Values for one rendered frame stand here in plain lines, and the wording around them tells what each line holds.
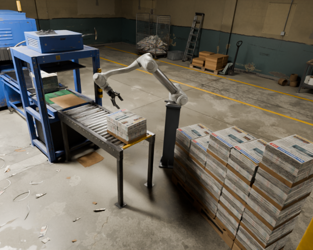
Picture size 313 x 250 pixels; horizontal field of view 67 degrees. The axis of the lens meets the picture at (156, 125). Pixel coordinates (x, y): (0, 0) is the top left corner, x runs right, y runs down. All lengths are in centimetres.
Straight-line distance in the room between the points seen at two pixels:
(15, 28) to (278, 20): 735
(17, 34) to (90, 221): 397
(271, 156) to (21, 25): 497
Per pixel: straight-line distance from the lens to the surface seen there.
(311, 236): 184
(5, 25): 555
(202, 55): 950
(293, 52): 895
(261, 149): 237
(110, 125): 274
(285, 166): 198
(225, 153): 236
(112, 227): 285
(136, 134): 262
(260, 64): 929
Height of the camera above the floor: 222
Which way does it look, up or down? 28 degrees down
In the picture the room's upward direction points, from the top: 4 degrees clockwise
